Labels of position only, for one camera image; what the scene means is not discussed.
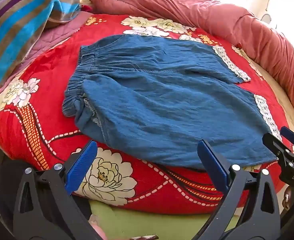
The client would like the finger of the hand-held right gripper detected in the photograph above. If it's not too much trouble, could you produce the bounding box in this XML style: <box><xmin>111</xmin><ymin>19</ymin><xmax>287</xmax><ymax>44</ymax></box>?
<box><xmin>280</xmin><ymin>126</ymin><xmax>294</xmax><ymax>153</ymax></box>
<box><xmin>262</xmin><ymin>132</ymin><xmax>294</xmax><ymax>167</ymax></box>

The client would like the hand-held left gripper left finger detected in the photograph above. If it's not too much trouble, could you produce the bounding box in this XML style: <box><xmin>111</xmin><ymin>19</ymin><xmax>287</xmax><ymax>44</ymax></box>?
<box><xmin>12</xmin><ymin>140</ymin><xmax>107</xmax><ymax>240</ymax></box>

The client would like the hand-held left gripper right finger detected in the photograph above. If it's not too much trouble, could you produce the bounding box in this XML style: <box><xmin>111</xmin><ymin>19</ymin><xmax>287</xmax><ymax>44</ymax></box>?
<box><xmin>197</xmin><ymin>139</ymin><xmax>282</xmax><ymax>240</ymax></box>

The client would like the blue denim pants lace trim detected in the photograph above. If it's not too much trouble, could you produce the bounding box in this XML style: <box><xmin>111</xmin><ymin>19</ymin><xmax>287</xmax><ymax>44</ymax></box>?
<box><xmin>62</xmin><ymin>34</ymin><xmax>283</xmax><ymax>170</ymax></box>

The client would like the green bed sheet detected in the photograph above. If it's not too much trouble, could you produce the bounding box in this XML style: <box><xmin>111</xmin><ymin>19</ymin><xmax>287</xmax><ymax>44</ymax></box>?
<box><xmin>88</xmin><ymin>200</ymin><xmax>240</xmax><ymax>240</ymax></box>

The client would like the red floral blanket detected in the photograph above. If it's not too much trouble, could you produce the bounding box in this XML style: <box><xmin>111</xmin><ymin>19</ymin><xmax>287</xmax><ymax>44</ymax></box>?
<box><xmin>0</xmin><ymin>14</ymin><xmax>294</xmax><ymax>208</ymax></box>

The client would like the pink quilted pad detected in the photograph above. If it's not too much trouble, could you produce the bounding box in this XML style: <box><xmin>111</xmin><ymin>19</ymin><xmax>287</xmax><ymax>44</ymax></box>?
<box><xmin>0</xmin><ymin>11</ymin><xmax>87</xmax><ymax>95</ymax></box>

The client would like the striped blue brown towel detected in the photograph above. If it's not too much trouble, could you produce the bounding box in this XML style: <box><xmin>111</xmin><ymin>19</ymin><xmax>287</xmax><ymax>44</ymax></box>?
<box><xmin>0</xmin><ymin>0</ymin><xmax>81</xmax><ymax>85</ymax></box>

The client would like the reddish brown comforter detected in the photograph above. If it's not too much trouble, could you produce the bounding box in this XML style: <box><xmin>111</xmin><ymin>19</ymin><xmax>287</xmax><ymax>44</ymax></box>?
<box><xmin>89</xmin><ymin>0</ymin><xmax>294</xmax><ymax>128</ymax></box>

